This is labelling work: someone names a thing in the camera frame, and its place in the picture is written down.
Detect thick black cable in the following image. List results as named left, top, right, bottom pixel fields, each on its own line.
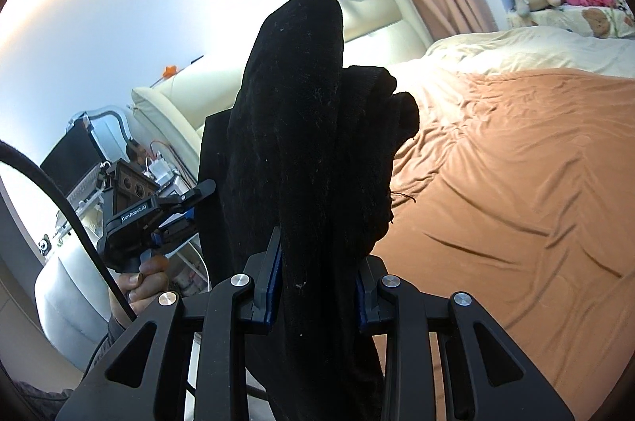
left=0, top=141, right=139, bottom=323

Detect black pants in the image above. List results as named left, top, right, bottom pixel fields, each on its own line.
left=196, top=0, right=421, bottom=421

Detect person's left hand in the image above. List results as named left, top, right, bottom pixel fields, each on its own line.
left=112, top=252, right=169, bottom=317

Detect white nightstand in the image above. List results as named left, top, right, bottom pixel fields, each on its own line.
left=60, top=173, right=212, bottom=303

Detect person's left forearm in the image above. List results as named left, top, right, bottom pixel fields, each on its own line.
left=82, top=302, right=144, bottom=382

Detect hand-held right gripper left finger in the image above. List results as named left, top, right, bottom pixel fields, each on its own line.
left=54, top=226, right=283, bottom=421

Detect cream padded headboard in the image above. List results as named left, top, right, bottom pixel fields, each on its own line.
left=131, top=0, right=427, bottom=183

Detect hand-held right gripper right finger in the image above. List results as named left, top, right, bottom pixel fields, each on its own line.
left=353, top=255, right=576, bottom=421

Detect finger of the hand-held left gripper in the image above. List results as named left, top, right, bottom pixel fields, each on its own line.
left=158, top=181, right=217, bottom=216
left=151, top=212, right=199, bottom=255

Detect white ottoman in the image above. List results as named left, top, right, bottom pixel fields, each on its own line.
left=35, top=252, right=117, bottom=359

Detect black monitor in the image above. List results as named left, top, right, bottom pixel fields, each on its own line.
left=40, top=116, right=107, bottom=196

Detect orange blanket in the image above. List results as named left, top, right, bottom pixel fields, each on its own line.
left=369, top=68, right=635, bottom=402

